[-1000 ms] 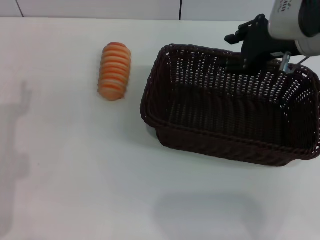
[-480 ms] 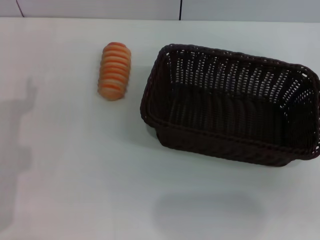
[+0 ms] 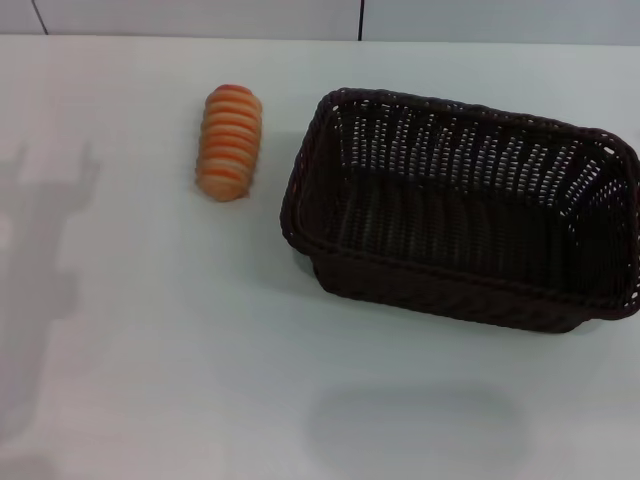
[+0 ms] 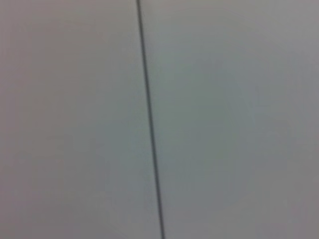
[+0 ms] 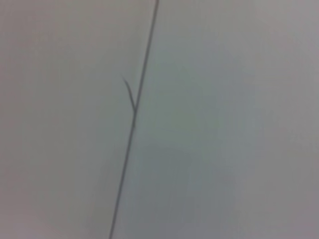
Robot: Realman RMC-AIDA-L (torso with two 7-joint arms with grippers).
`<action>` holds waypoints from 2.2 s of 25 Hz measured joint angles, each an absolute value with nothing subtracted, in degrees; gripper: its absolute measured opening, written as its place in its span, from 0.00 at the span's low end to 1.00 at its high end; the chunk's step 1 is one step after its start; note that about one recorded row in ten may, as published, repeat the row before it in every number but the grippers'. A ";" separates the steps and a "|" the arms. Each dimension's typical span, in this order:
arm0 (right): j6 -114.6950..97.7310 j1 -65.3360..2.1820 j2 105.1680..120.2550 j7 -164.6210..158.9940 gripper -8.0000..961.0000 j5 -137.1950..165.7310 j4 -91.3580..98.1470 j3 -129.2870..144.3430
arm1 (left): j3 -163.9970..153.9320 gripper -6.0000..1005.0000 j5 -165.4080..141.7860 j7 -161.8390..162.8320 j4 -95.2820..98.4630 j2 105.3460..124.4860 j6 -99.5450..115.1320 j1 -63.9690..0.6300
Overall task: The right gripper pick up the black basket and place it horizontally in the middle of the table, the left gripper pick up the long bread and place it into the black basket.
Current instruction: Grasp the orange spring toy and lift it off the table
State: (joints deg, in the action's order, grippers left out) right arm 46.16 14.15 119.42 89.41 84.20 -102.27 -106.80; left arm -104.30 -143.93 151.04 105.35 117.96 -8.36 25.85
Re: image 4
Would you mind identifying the black vertical wall strip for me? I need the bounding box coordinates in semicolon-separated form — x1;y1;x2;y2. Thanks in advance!
135;0;167;239

